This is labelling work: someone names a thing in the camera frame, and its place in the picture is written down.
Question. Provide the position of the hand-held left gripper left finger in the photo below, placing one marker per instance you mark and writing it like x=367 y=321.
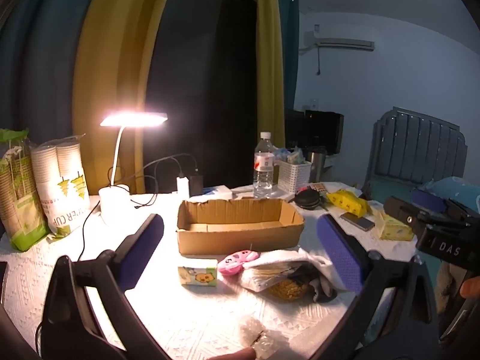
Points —
x=144 y=247

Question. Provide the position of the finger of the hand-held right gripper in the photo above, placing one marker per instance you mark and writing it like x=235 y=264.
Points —
x=399 y=210
x=427 y=199

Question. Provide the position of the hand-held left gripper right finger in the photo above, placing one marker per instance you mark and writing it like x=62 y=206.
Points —
x=339 y=255

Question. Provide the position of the grey sock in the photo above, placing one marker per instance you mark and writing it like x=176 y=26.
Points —
x=320 y=287

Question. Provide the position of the white cloth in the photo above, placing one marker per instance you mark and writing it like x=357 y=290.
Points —
x=285 y=257

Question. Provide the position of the small cartoon tissue pack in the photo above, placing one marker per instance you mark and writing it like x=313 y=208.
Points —
x=198 y=273

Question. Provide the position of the clear plastic packet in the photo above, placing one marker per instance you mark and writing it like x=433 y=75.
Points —
x=262 y=275

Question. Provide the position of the pink plush toy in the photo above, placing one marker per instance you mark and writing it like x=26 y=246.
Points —
x=237 y=260

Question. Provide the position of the cardboard box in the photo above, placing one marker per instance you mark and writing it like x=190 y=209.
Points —
x=240 y=234

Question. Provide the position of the clear bubble wrap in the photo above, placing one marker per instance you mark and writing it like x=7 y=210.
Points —
x=262 y=335

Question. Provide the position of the person's right hand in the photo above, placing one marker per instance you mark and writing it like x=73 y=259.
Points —
x=471 y=288

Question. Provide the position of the person's left hand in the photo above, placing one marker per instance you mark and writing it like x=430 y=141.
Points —
x=234 y=354

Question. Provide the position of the yellow tissue pack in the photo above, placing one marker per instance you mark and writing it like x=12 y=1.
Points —
x=393 y=228

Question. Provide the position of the blue pillow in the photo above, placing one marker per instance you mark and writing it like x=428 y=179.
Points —
x=459 y=189

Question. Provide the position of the dark smartphone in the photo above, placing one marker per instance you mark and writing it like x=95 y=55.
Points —
x=358 y=221

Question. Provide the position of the grey padded headboard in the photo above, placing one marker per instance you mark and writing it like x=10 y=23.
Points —
x=416 y=150

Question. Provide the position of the yellow snack packet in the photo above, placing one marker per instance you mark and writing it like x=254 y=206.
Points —
x=347 y=201

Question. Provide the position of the white desk lamp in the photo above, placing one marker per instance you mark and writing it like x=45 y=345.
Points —
x=114 y=198

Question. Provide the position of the black round pouch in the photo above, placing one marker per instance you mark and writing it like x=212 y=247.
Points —
x=307 y=198

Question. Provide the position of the patterned card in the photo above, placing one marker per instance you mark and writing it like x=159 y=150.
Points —
x=318 y=188

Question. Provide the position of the white charger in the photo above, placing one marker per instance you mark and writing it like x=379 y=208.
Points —
x=183 y=187

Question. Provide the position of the black power adapter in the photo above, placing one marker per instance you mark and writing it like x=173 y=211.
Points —
x=196 y=185

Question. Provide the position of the white embossed tablecloth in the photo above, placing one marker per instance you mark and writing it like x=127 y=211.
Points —
x=195 y=315

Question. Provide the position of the white woven basket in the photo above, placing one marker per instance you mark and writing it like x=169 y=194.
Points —
x=293 y=178

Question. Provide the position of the steel thermos cup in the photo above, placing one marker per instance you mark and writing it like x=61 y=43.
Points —
x=318 y=165

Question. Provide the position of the white flat box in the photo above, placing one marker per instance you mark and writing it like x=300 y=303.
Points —
x=219 y=192

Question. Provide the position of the white bag of paper cups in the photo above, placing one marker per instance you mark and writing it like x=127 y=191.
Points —
x=60 y=187

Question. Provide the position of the packets in basket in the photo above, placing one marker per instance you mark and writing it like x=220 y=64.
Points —
x=290 y=154

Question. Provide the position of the black monitor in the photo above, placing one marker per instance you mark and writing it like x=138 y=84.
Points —
x=318 y=129

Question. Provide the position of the clear water bottle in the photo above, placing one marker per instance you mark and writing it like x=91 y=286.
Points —
x=264 y=168

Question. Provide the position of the green bag of paper cups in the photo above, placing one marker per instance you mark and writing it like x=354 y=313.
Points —
x=18 y=198

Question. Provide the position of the white air conditioner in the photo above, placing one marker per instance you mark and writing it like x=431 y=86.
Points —
x=343 y=41

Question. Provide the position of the wide yellow curtain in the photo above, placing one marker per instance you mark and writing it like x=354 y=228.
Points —
x=116 y=63

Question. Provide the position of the narrow yellow curtain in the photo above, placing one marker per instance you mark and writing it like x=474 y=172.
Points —
x=268 y=63

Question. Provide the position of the teal curtain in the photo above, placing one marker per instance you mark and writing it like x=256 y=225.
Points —
x=33 y=63

